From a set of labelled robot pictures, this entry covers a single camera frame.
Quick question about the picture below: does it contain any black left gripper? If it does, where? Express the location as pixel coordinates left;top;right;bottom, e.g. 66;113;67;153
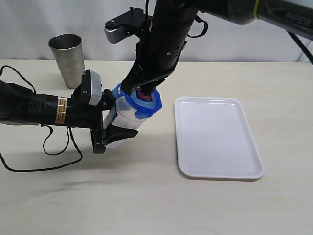
68;88;138;154

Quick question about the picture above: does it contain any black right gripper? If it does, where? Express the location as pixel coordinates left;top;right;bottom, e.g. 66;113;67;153
121;58;176;95

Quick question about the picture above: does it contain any blue container lid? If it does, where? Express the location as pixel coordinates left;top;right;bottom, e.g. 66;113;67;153
112;84;162;118

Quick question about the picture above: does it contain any clear plastic container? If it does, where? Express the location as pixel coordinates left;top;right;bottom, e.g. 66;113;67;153
103;96;148;130

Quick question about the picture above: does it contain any stainless steel cup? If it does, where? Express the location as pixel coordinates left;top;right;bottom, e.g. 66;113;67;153
48;34;85;89

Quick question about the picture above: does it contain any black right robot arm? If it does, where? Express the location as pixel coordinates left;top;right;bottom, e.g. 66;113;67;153
118;0;313;94

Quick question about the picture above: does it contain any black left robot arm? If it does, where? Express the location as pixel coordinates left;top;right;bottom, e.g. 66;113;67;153
0;81;138;154

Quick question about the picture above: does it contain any white plastic tray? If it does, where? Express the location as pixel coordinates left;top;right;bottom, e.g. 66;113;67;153
174;96;265;181

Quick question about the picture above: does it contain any white backdrop curtain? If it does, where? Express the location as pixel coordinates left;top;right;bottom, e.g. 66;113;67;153
0;0;307;62

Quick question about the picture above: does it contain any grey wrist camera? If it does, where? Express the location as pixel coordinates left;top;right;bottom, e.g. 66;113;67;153
80;69;102;106
104;21;130;44

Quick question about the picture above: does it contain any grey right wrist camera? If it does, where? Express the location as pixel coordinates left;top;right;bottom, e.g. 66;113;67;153
104;21;130;44

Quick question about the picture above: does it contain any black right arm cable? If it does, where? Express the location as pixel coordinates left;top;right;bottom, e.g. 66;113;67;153
286;30;313;64

